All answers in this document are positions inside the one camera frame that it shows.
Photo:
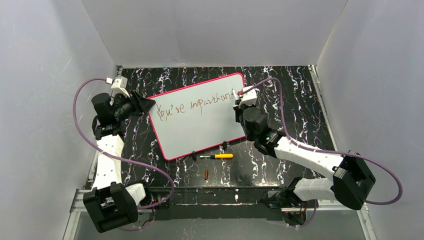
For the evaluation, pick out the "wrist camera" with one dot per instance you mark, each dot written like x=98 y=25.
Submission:
x=247 y=96
x=119 y=86

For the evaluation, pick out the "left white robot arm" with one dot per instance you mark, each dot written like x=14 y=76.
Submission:
x=110 y=203

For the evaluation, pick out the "yellow handled screwdriver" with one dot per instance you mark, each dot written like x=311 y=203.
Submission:
x=218 y=156

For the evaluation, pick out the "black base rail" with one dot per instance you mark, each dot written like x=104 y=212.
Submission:
x=229 y=203

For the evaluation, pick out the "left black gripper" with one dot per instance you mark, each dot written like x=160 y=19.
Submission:
x=135 y=103

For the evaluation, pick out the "red marker cap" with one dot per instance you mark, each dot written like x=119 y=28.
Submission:
x=206 y=174

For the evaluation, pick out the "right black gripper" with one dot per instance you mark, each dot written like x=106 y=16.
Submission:
x=238 y=108

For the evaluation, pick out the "pink framed whiteboard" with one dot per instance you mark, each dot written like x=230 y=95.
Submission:
x=196 y=117

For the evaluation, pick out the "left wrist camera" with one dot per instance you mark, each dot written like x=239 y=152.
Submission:
x=119 y=86

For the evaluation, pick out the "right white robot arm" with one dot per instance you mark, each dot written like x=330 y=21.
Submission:
x=345 y=178

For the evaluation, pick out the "white marker pen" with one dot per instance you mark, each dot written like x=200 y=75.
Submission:
x=234 y=93

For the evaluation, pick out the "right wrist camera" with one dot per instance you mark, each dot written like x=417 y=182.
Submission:
x=247 y=96

